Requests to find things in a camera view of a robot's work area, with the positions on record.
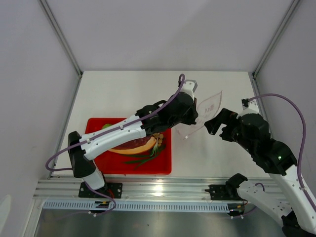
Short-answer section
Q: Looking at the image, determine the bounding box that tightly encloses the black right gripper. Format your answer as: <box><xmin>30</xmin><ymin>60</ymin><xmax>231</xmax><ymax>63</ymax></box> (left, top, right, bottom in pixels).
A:
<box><xmin>203</xmin><ymin>108</ymin><xmax>255</xmax><ymax>154</ymax></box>

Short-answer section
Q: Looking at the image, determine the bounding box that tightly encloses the clear zip top bag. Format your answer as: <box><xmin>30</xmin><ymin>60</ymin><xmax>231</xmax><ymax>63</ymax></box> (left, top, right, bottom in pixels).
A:
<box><xmin>175</xmin><ymin>91</ymin><xmax>222</xmax><ymax>139</ymax></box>

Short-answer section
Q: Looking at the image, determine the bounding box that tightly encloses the longan bunch with leaves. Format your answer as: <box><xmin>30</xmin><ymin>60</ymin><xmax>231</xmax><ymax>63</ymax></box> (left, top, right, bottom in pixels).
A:
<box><xmin>154</xmin><ymin>133</ymin><xmax>164</xmax><ymax>147</ymax></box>

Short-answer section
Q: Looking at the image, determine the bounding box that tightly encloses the green onion stalk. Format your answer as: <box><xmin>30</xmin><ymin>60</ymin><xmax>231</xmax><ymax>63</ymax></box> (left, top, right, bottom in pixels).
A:
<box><xmin>123</xmin><ymin>144</ymin><xmax>166</xmax><ymax>170</ymax></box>

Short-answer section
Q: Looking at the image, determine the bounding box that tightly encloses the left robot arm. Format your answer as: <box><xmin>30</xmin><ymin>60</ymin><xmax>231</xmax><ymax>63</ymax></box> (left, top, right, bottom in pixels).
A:
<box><xmin>68</xmin><ymin>90</ymin><xmax>198</xmax><ymax>198</ymax></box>

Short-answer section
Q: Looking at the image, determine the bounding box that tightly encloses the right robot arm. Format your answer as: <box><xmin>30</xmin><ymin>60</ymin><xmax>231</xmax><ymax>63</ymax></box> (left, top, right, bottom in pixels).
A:
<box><xmin>204</xmin><ymin>109</ymin><xmax>316</xmax><ymax>237</ymax></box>

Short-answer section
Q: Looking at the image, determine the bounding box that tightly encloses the green round fruit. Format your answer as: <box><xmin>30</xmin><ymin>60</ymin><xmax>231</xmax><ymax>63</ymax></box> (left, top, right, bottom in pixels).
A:
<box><xmin>102</xmin><ymin>123</ymin><xmax>112</xmax><ymax>129</ymax></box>

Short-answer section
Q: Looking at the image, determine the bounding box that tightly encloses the red plastic tray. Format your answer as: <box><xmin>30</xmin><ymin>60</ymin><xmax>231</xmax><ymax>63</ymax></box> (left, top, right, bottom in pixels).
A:
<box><xmin>94</xmin><ymin>129</ymin><xmax>172</xmax><ymax>175</ymax></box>

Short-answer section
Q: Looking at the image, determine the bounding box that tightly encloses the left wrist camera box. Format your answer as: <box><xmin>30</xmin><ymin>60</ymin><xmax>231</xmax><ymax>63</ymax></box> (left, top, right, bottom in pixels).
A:
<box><xmin>184</xmin><ymin>80</ymin><xmax>198</xmax><ymax>93</ymax></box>

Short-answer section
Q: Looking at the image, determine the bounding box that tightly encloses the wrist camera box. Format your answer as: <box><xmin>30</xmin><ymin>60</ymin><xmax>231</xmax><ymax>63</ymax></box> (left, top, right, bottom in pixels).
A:
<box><xmin>184</xmin><ymin>80</ymin><xmax>198</xmax><ymax>93</ymax></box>
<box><xmin>240</xmin><ymin>99</ymin><xmax>260</xmax><ymax>116</ymax></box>

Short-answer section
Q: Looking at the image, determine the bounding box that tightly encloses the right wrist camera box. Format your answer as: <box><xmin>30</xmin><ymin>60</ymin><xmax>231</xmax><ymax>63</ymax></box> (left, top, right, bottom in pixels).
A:
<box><xmin>240</xmin><ymin>99</ymin><xmax>260</xmax><ymax>116</ymax></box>

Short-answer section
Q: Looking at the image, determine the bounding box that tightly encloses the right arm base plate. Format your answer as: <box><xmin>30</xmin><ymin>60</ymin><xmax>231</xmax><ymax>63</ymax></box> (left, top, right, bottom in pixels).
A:
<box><xmin>204</xmin><ymin>185</ymin><xmax>243</xmax><ymax>201</ymax></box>

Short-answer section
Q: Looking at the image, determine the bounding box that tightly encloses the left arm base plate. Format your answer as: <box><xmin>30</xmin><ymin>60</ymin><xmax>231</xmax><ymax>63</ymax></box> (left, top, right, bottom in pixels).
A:
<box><xmin>79</xmin><ymin>182</ymin><xmax>123</xmax><ymax>199</ymax></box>

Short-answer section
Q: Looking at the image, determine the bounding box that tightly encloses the aluminium frame rail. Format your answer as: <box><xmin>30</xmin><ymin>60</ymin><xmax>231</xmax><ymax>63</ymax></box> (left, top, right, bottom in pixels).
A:
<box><xmin>33</xmin><ymin>176</ymin><xmax>282</xmax><ymax>201</ymax></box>

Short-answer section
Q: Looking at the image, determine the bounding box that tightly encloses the white slotted cable duct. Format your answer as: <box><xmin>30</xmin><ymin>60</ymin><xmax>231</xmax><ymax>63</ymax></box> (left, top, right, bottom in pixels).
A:
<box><xmin>42</xmin><ymin>200</ymin><xmax>230</xmax><ymax>213</ymax></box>

